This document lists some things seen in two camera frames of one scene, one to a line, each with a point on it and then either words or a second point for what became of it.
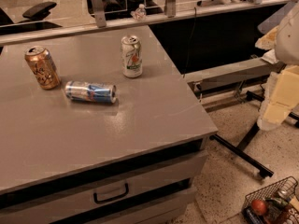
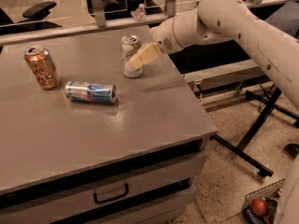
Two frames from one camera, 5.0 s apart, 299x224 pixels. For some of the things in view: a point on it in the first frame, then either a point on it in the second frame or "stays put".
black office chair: (35, 21) stays put
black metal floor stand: (238, 152) stays put
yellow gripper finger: (281, 98) → (165, 36)
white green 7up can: (132, 56) stays put
